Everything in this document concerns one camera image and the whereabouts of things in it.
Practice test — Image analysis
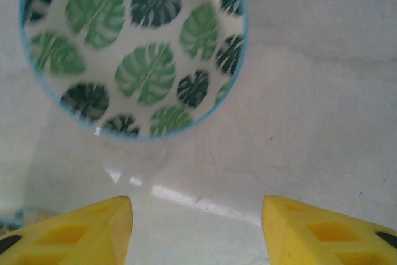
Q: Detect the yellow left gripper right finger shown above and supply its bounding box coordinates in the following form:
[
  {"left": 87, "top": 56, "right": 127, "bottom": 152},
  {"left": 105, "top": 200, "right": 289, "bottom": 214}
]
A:
[{"left": 262, "top": 195, "right": 397, "bottom": 265}]

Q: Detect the green leaf pattern bowl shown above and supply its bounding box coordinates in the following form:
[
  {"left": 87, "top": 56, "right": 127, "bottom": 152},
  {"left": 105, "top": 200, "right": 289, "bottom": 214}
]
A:
[{"left": 20, "top": 0, "right": 249, "bottom": 140}]

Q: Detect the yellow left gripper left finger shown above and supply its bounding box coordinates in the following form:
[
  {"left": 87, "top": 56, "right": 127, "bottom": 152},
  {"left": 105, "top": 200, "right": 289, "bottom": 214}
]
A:
[{"left": 0, "top": 195, "right": 134, "bottom": 265}]

